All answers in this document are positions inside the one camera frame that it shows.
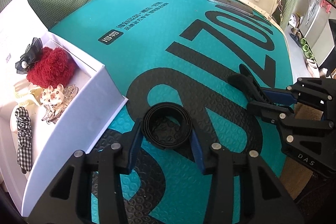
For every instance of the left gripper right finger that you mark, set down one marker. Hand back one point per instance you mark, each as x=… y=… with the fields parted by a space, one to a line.
x=263 y=198

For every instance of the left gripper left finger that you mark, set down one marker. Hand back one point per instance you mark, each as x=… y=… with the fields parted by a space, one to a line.
x=67 y=199

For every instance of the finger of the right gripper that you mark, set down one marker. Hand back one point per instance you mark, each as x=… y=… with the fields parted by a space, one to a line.
x=267 y=112
x=280 y=96

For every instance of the black claw hair clip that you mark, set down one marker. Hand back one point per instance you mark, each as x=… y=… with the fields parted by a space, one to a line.
x=248 y=85

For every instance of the black white gingham scrunchie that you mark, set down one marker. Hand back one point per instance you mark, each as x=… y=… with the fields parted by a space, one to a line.
x=24 y=154

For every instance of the clear star clip with bears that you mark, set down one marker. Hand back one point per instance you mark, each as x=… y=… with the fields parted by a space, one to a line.
x=56 y=100

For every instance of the black belt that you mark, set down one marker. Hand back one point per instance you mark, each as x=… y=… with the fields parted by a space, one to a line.
x=166 y=125

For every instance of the white cabinet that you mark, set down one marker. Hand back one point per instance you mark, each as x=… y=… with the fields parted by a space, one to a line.
x=316 y=29

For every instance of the white open gift box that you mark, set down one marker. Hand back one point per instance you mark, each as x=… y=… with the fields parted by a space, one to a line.
x=80 y=126

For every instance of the smartphone in clear case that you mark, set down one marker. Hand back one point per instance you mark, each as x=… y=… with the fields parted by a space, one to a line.
x=235 y=5

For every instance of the cream claw hair clip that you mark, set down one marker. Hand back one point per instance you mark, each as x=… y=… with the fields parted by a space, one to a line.
x=26 y=93

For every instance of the teal bubble mailer mat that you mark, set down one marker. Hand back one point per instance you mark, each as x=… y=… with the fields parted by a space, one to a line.
x=183 y=51

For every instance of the red fluffy scrunchie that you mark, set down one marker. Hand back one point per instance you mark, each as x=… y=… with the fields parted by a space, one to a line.
x=55 y=67

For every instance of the black bow pearl clip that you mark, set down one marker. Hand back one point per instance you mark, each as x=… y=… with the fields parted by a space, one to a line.
x=32 y=55

